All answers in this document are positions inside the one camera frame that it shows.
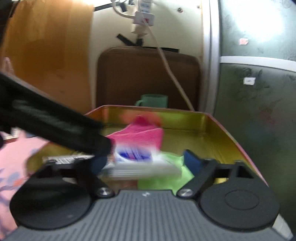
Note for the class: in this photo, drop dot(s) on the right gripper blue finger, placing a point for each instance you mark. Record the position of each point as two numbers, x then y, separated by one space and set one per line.
198 165

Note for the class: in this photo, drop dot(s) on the green microfiber cloth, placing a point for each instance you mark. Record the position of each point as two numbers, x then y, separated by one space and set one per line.
171 177

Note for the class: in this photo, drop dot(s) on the barcode printed packet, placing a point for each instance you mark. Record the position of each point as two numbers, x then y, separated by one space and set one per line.
66 159

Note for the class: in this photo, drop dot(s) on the white blue tissue pack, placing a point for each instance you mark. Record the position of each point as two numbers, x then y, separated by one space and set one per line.
131 162

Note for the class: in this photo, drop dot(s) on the person left hand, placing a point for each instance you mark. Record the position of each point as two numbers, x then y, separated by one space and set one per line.
6 66

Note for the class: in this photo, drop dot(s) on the pink tin box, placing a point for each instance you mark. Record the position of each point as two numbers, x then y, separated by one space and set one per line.
199 132

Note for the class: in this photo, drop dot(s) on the pink printed tablecloth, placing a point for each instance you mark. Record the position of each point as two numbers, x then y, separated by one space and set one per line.
13 173

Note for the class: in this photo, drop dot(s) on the pink cloth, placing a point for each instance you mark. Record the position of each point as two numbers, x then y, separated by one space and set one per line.
141 133

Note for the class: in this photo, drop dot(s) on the brown wooden headboard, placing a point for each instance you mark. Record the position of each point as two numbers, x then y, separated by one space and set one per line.
48 45

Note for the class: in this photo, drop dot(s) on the green plastic cup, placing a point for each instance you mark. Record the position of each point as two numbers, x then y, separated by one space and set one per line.
153 101

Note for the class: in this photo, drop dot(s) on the white wall power socket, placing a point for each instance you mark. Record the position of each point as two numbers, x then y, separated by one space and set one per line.
143 17

